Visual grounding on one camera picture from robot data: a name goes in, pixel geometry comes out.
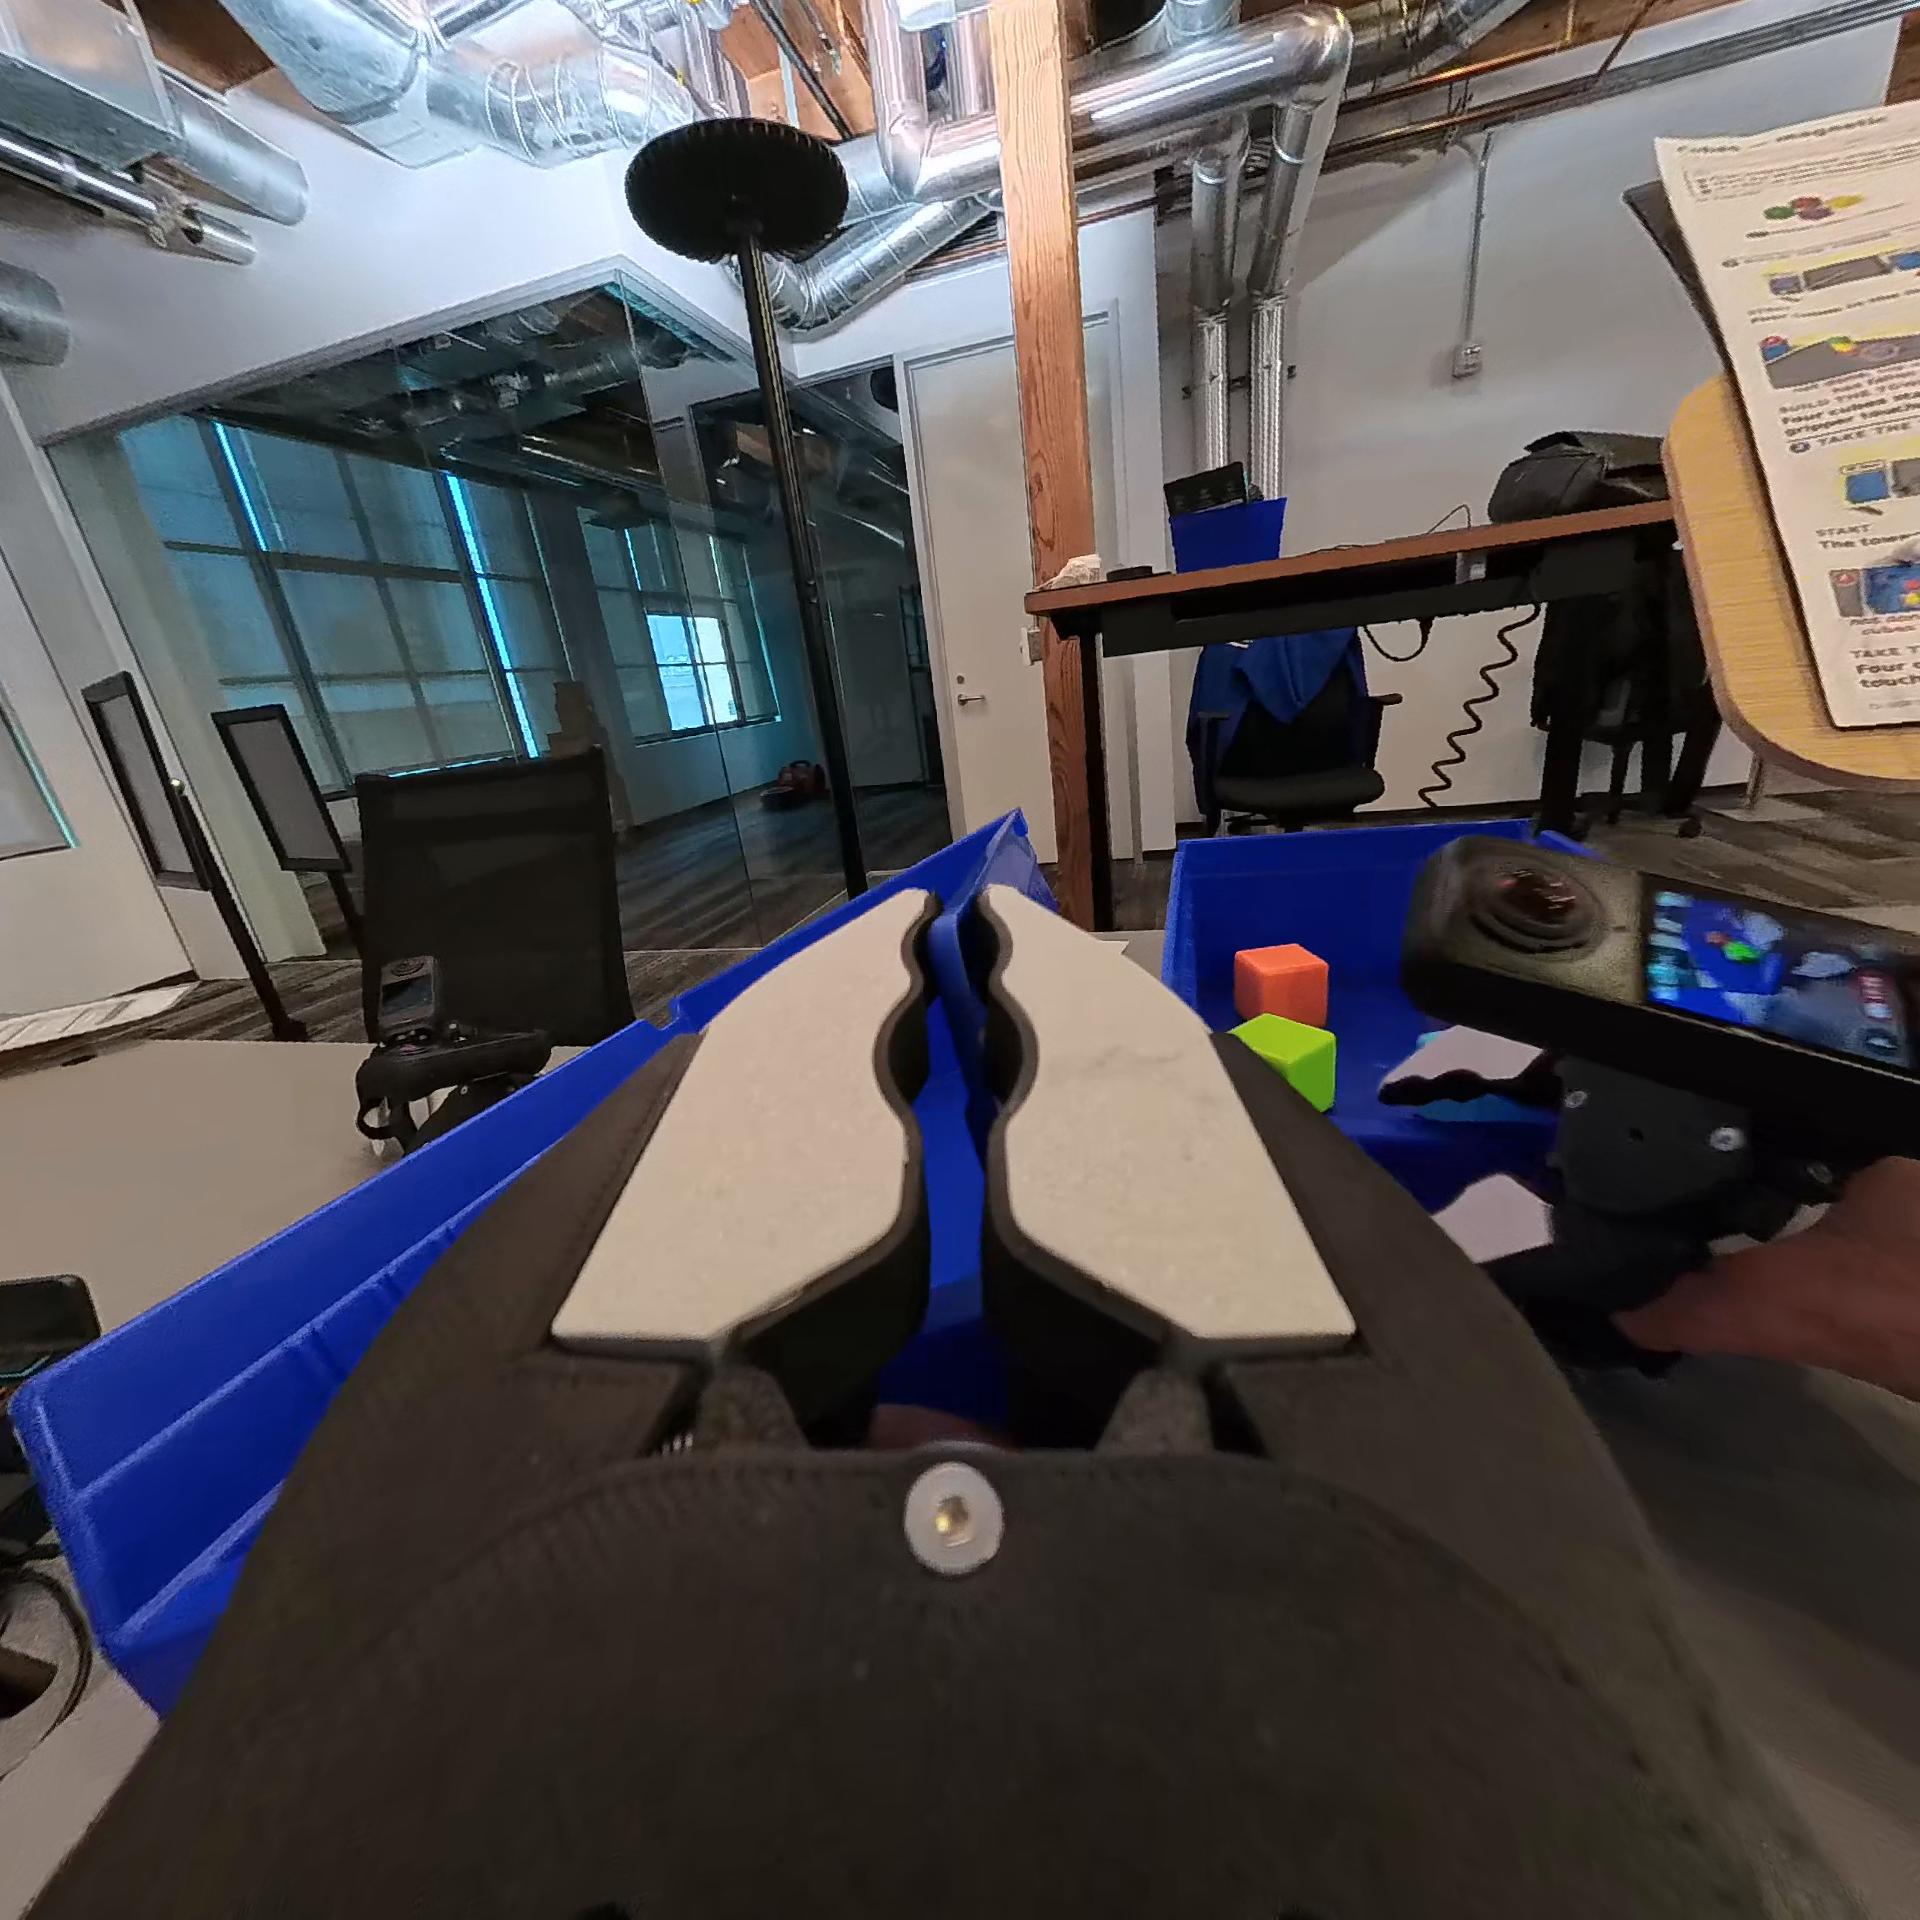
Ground blue plastic bin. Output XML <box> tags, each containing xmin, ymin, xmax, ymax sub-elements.
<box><xmin>1162</xmin><ymin>817</ymin><xmax>1599</xmax><ymax>1218</ymax></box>
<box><xmin>10</xmin><ymin>811</ymin><xmax>1059</xmax><ymax>1719</ymax></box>

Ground black mesh chair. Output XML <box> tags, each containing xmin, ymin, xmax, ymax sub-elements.
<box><xmin>355</xmin><ymin>745</ymin><xmax>634</xmax><ymax>1039</ymax></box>

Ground black draped office chair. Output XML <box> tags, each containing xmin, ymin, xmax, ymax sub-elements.
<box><xmin>1525</xmin><ymin>548</ymin><xmax>1728</xmax><ymax>844</ymax></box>

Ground wooden board document stand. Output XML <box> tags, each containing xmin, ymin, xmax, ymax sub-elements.
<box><xmin>1624</xmin><ymin>181</ymin><xmax>1920</xmax><ymax>788</ymax></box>

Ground small blue crate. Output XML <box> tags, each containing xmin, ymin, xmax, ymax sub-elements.
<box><xmin>1166</xmin><ymin>462</ymin><xmax>1289</xmax><ymax>577</ymax></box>

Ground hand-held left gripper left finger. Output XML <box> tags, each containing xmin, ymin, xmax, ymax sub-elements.
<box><xmin>550</xmin><ymin>887</ymin><xmax>942</xmax><ymax>1449</ymax></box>

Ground black coiled cable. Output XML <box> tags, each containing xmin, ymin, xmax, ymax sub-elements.
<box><xmin>1358</xmin><ymin>600</ymin><xmax>1547</xmax><ymax>813</ymax></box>

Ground orange cube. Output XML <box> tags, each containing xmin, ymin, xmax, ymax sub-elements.
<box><xmin>1234</xmin><ymin>945</ymin><xmax>1330</xmax><ymax>1032</ymax></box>

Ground black phone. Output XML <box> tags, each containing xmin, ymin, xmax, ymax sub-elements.
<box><xmin>0</xmin><ymin>1275</ymin><xmax>104</xmax><ymax>1376</ymax></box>

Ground black desk cable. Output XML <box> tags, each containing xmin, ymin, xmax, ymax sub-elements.
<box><xmin>0</xmin><ymin>1500</ymin><xmax>99</xmax><ymax>1781</ymax></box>

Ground person's right hand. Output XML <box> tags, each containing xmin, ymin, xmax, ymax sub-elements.
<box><xmin>1611</xmin><ymin>1156</ymin><xmax>1920</xmax><ymax>1408</ymax></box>

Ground printed paper sheet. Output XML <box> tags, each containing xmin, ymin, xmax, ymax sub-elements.
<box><xmin>1653</xmin><ymin>105</ymin><xmax>1920</xmax><ymax>732</ymax></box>

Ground green cube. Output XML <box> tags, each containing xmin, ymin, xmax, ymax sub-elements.
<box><xmin>1225</xmin><ymin>1011</ymin><xmax>1337</xmax><ymax>1113</ymax></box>

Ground black bag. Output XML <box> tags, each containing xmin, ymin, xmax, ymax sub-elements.
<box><xmin>1485</xmin><ymin>429</ymin><xmax>1671</xmax><ymax>521</ymax></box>

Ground black framed sign stand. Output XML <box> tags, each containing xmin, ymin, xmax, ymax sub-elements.
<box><xmin>81</xmin><ymin>672</ymin><xmax>308</xmax><ymax>1045</ymax></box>
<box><xmin>211</xmin><ymin>703</ymin><xmax>362</xmax><ymax>933</ymax></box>

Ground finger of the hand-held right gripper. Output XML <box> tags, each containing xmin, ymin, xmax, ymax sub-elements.
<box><xmin>1374</xmin><ymin>1045</ymin><xmax>1566</xmax><ymax>1123</ymax></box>

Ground silver insulated pipe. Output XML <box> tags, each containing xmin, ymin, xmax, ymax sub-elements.
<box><xmin>1189</xmin><ymin>151</ymin><xmax>1234</xmax><ymax>476</ymax></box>
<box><xmin>1247</xmin><ymin>151</ymin><xmax>1292</xmax><ymax>505</ymax></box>

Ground black handheld camera device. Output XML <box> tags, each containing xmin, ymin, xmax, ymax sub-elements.
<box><xmin>353</xmin><ymin>955</ymin><xmax>555</xmax><ymax>1156</ymax></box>

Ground grey desk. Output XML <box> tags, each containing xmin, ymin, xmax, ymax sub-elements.
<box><xmin>0</xmin><ymin>1036</ymin><xmax>1920</xmax><ymax>1920</ymax></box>

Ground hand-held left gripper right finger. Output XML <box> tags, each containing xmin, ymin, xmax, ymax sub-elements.
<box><xmin>974</xmin><ymin>884</ymin><xmax>1361</xmax><ymax>1451</ymax></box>

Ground white door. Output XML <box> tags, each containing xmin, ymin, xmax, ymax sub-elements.
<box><xmin>899</xmin><ymin>342</ymin><xmax>1127</xmax><ymax>866</ymax></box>

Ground wooden post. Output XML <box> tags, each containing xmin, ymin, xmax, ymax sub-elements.
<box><xmin>989</xmin><ymin>0</ymin><xmax>1114</xmax><ymax>933</ymax></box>

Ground wooden top black desk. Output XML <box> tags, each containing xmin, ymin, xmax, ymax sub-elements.
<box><xmin>1024</xmin><ymin>501</ymin><xmax>1682</xmax><ymax>933</ymax></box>

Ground silver ceiling duct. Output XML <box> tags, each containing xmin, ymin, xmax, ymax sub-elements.
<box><xmin>216</xmin><ymin>0</ymin><xmax>1360</xmax><ymax>339</ymax></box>
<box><xmin>0</xmin><ymin>0</ymin><xmax>308</xmax><ymax>273</ymax></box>

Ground black round-top pole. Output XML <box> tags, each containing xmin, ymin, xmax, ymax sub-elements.
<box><xmin>624</xmin><ymin>121</ymin><xmax>872</xmax><ymax>903</ymax></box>

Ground blue jacket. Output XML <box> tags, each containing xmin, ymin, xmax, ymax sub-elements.
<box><xmin>1185</xmin><ymin>630</ymin><xmax>1374</xmax><ymax>782</ymax></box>

